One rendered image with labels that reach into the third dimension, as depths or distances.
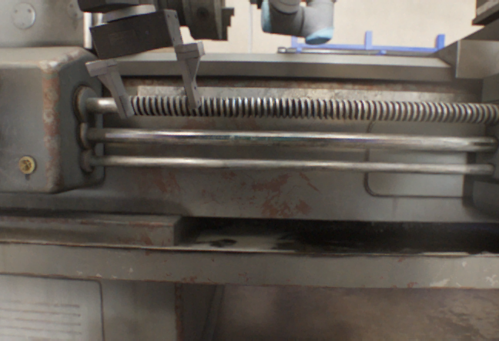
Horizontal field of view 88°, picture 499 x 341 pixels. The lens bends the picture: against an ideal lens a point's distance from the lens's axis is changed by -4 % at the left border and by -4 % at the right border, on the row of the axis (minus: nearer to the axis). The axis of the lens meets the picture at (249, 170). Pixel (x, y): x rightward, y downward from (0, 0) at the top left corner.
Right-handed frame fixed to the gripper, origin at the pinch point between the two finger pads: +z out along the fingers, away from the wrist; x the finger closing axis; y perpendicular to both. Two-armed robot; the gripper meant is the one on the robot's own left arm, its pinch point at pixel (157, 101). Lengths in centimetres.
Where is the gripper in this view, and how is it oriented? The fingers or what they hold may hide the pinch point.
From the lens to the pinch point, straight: 51.3
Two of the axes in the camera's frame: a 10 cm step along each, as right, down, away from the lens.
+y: 1.3, -4.8, 8.7
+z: 1.6, 8.7, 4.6
